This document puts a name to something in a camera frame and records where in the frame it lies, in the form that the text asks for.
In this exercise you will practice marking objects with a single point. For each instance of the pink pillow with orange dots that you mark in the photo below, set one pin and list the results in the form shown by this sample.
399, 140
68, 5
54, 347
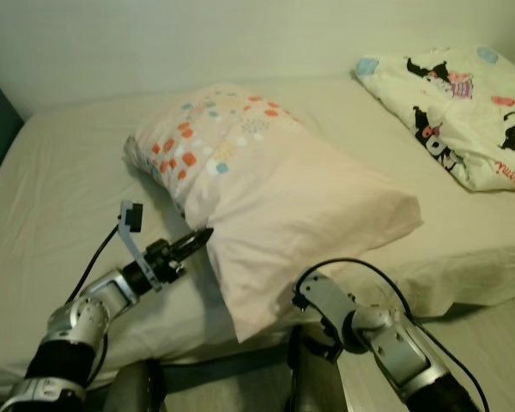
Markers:
292, 206

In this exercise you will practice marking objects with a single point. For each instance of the dark right robot leg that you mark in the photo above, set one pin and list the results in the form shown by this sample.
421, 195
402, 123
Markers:
313, 386

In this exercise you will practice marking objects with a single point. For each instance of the dark robot leg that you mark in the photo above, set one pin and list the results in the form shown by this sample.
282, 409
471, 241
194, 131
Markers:
313, 386
137, 390

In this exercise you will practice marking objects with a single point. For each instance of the bed with beige sheet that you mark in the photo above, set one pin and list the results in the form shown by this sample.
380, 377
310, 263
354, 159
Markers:
69, 172

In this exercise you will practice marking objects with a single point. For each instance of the dark left robot leg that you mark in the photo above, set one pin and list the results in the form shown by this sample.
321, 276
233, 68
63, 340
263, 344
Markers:
137, 390

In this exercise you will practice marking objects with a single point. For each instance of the cream cartoon print blanket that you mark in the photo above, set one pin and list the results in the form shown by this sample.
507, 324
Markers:
463, 112

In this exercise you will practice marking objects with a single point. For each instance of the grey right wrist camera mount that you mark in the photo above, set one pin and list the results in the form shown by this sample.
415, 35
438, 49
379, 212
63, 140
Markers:
326, 300

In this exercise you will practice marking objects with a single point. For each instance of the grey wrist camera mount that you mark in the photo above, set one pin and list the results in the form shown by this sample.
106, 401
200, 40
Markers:
133, 245
326, 300

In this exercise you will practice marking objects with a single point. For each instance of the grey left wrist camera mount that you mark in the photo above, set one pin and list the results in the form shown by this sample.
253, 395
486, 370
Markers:
133, 245

